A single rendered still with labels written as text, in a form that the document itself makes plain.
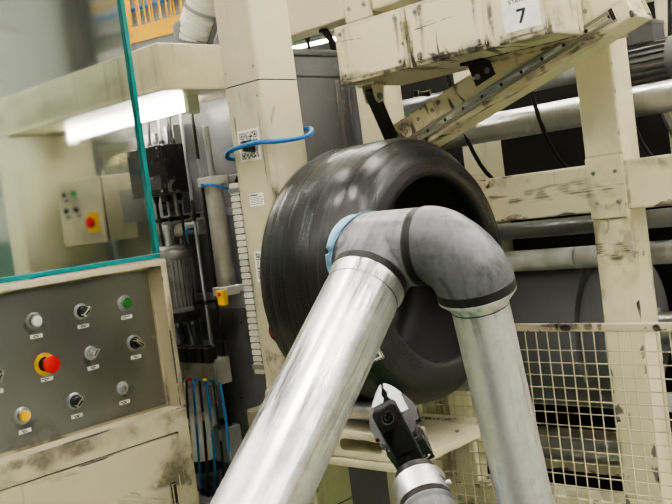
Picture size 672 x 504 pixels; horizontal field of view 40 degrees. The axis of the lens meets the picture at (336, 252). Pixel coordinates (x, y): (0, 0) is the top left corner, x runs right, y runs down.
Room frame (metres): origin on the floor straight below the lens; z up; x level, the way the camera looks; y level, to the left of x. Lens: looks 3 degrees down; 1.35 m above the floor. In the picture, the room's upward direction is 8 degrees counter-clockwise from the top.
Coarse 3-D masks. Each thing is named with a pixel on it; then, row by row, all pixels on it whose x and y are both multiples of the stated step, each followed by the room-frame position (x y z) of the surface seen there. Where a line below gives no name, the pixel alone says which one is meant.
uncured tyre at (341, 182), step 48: (384, 144) 1.97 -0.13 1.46; (432, 144) 2.06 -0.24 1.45; (288, 192) 1.98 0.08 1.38; (336, 192) 1.87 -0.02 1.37; (384, 192) 1.87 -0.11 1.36; (432, 192) 2.25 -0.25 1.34; (480, 192) 2.12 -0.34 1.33; (288, 240) 1.90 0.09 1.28; (288, 288) 1.89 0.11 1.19; (432, 288) 2.33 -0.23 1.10; (288, 336) 1.92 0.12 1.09; (432, 336) 2.26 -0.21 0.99; (432, 384) 1.93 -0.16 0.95
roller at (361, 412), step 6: (360, 402) 1.97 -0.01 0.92; (366, 402) 1.96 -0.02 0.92; (372, 402) 1.95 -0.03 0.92; (354, 408) 1.97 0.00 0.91; (360, 408) 1.96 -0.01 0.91; (366, 408) 1.95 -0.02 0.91; (354, 414) 1.97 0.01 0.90; (360, 414) 1.96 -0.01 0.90; (366, 414) 1.95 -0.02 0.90; (360, 420) 1.98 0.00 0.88; (366, 420) 1.96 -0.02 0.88
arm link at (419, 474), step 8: (424, 464) 1.52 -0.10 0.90; (408, 472) 1.52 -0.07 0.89; (416, 472) 1.51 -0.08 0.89; (424, 472) 1.51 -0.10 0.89; (432, 472) 1.51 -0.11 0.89; (440, 472) 1.53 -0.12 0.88; (400, 480) 1.52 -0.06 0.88; (408, 480) 1.51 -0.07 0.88; (416, 480) 1.50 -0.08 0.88; (424, 480) 1.50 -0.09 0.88; (432, 480) 1.50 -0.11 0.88; (440, 480) 1.51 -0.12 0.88; (448, 480) 1.52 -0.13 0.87; (392, 488) 1.54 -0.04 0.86; (400, 488) 1.51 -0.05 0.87; (408, 488) 1.50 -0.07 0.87; (400, 496) 1.50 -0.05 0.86
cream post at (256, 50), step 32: (224, 0) 2.24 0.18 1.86; (256, 0) 2.21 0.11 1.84; (224, 32) 2.26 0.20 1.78; (256, 32) 2.20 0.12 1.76; (288, 32) 2.27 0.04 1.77; (224, 64) 2.27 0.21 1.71; (256, 64) 2.19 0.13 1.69; (288, 64) 2.26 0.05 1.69; (256, 96) 2.20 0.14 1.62; (288, 96) 2.25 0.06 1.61; (288, 128) 2.24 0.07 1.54; (256, 160) 2.22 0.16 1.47; (288, 160) 2.23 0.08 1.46; (256, 192) 2.23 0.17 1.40; (256, 224) 2.24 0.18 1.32; (256, 288) 2.26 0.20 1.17
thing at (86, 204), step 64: (0, 0) 2.08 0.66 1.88; (64, 0) 2.20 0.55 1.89; (0, 64) 2.06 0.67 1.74; (64, 64) 2.18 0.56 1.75; (128, 64) 2.30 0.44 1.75; (0, 128) 2.05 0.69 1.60; (64, 128) 2.16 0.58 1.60; (128, 128) 2.29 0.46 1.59; (0, 192) 2.03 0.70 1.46; (64, 192) 2.14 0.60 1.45; (128, 192) 2.27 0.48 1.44; (0, 256) 2.01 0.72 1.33; (64, 256) 2.13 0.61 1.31; (128, 256) 2.25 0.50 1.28
